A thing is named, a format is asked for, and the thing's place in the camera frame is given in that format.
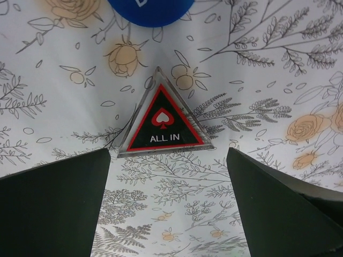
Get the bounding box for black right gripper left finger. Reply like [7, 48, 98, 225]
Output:
[1, 149, 110, 256]

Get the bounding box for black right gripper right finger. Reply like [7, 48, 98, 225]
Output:
[226, 148, 342, 257]

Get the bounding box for triangular all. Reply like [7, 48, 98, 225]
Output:
[117, 67, 214, 158]

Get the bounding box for blue small blind button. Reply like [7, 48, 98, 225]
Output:
[108, 0, 195, 28]

